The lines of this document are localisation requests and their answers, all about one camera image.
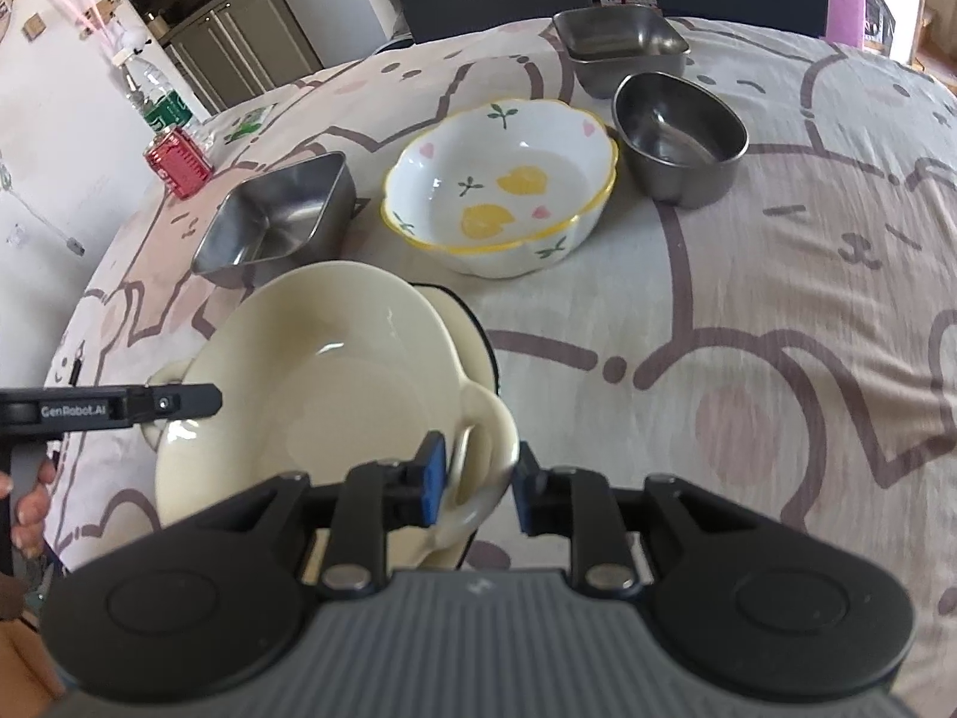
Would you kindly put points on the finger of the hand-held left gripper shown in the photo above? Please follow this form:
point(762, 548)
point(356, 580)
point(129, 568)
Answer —
point(179, 400)

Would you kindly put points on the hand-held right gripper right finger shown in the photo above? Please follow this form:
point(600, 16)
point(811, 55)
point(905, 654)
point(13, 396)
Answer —
point(525, 493)

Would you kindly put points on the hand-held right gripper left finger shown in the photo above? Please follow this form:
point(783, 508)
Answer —
point(432, 486)

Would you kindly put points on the white plate dark rim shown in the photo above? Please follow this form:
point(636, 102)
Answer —
point(460, 336)

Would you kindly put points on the steel square container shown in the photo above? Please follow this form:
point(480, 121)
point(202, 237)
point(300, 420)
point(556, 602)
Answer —
point(276, 202)
point(613, 26)
point(598, 78)

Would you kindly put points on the white floral bowl yellow rim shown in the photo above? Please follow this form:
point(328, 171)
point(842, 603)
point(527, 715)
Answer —
point(508, 179)

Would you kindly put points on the person's left forearm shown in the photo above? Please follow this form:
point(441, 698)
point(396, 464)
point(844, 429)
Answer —
point(19, 651)

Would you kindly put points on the person's left hand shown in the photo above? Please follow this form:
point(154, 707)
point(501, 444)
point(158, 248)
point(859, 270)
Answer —
point(34, 512)

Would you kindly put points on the red drink can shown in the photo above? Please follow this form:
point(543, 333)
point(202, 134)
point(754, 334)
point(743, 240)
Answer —
point(179, 164)

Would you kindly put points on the printed pink grey tablecloth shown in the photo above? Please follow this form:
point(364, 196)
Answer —
point(748, 314)

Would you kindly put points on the small green packet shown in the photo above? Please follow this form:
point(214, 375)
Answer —
point(247, 122)

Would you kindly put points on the clear water bottle green label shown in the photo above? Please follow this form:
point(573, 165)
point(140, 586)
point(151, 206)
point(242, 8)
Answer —
point(161, 101)

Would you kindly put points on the white plush toy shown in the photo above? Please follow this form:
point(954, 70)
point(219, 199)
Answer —
point(131, 46)

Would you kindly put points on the grey kitchen base cabinet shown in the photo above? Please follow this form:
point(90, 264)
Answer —
point(239, 37)

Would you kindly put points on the round steel bowl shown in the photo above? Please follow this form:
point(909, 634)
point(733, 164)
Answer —
point(673, 127)

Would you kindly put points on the wooden staircase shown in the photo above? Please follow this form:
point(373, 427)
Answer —
point(897, 7)

